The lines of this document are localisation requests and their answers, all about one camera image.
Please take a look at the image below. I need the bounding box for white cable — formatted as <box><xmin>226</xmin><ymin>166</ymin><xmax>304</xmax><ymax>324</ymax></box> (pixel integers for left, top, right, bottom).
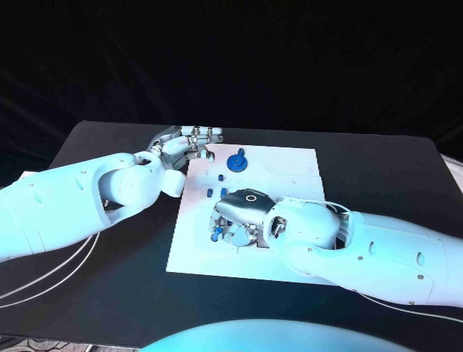
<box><xmin>321</xmin><ymin>199</ymin><xmax>351</xmax><ymax>216</ymax></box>
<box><xmin>0</xmin><ymin>232</ymin><xmax>101</xmax><ymax>312</ymax></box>
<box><xmin>356</xmin><ymin>291</ymin><xmax>463</xmax><ymax>323</ymax></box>
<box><xmin>0</xmin><ymin>232</ymin><xmax>98</xmax><ymax>307</ymax></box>

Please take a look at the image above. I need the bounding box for blue gear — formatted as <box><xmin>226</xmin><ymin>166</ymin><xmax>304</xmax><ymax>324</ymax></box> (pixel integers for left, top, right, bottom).
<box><xmin>224</xmin><ymin>154</ymin><xmax>249</xmax><ymax>174</ymax></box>

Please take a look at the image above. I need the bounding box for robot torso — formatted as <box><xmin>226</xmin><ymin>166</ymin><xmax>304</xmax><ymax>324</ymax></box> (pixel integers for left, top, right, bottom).
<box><xmin>137</xmin><ymin>318</ymin><xmax>419</xmax><ymax>352</ymax></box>

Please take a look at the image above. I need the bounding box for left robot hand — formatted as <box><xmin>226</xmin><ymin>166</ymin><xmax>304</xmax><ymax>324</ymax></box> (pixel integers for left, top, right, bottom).
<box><xmin>145</xmin><ymin>125</ymin><xmax>224</xmax><ymax>172</ymax></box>

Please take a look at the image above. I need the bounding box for white task board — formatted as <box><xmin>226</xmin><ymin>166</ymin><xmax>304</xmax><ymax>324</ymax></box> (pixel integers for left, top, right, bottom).
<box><xmin>164</xmin><ymin>142</ymin><xmax>338</xmax><ymax>287</ymax></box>

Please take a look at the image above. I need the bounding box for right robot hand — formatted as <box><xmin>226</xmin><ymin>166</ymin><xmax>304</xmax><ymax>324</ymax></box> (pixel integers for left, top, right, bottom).
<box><xmin>207</xmin><ymin>188</ymin><xmax>282</xmax><ymax>249</ymax></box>

